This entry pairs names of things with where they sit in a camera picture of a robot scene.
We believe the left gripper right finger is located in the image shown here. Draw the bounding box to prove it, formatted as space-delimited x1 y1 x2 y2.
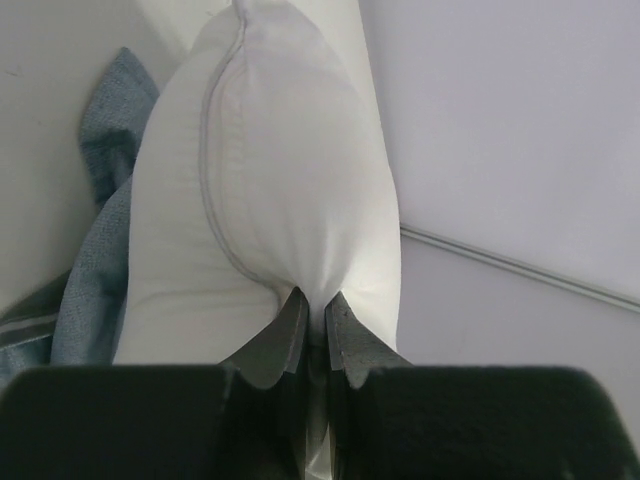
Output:
325 296 639 479

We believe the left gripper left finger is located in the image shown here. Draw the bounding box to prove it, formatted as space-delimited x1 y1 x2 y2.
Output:
1 290 309 479

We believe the grey striped pillowcase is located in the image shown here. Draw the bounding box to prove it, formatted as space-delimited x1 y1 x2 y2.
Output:
1 48 159 387

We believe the white pillow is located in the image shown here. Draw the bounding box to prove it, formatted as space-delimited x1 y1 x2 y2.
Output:
112 0 401 369

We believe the left aluminium frame post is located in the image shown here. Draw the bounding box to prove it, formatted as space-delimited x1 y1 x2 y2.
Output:
400 223 639 313

